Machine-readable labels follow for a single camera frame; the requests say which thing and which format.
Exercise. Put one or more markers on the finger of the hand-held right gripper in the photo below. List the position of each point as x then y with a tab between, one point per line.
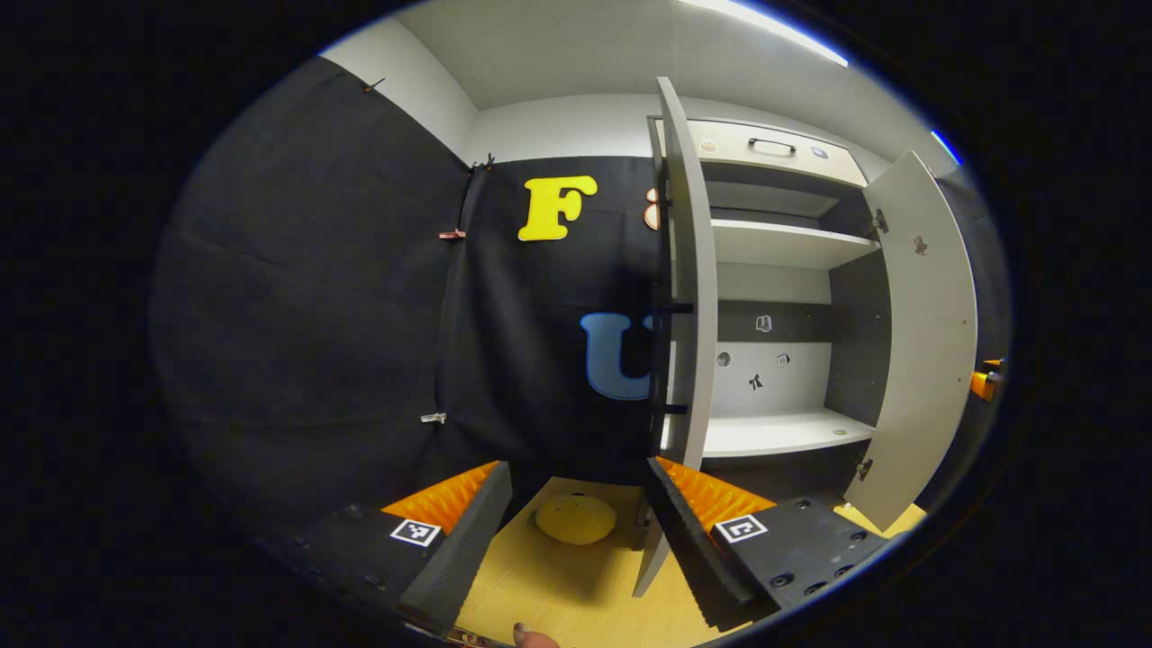
983	385

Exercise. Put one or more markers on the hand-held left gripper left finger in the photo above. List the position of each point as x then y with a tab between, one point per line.
468	549

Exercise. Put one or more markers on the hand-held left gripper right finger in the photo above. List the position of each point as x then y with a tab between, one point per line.
684	549

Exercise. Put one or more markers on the light grey cabinet door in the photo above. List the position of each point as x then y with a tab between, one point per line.
697	270
927	342

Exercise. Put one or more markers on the grey cabinet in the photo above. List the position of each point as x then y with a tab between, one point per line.
855	342

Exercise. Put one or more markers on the metal door hinge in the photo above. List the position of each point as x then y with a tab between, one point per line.
879	221

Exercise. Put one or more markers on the white cabinet shelf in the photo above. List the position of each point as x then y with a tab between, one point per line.
774	245

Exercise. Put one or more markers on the beige cabinet drawer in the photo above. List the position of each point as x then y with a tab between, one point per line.
729	148

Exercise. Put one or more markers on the small brown object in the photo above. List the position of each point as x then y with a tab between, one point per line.
534	638

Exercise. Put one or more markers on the yellow round object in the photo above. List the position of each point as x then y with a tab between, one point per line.
576	519

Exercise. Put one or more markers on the black cloth clip pair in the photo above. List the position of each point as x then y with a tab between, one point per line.
479	165

